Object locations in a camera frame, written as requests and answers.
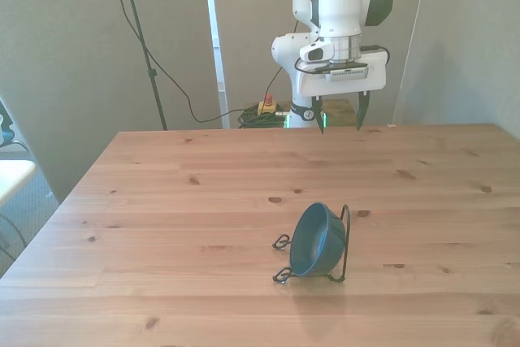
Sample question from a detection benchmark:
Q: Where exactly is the dark blue bowl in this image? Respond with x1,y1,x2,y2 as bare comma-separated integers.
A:
288,202,349,277

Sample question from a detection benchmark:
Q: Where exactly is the black camera tripod pole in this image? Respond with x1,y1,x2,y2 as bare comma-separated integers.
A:
103,0,168,131

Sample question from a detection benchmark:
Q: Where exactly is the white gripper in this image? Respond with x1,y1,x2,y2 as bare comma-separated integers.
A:
295,49,388,136

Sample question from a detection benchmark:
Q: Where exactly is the green coiled cable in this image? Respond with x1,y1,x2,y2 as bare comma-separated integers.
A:
237,105,288,129

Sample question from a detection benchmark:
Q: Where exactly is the yellow emergency stop box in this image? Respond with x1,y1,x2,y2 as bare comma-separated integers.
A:
258,94,280,116

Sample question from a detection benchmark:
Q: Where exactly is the black emergency stop cable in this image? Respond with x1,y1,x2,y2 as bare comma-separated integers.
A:
263,64,285,98

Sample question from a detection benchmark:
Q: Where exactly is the small white side table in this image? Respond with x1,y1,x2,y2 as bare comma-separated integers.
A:
0,158,37,206

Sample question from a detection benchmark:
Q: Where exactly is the white vertical post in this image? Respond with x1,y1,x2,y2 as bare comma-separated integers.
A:
201,0,231,129

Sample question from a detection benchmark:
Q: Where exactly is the black tripod cable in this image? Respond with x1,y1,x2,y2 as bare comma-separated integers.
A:
104,0,245,124

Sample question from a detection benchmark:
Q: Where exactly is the dark blue device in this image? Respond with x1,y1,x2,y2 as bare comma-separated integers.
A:
0,97,17,149

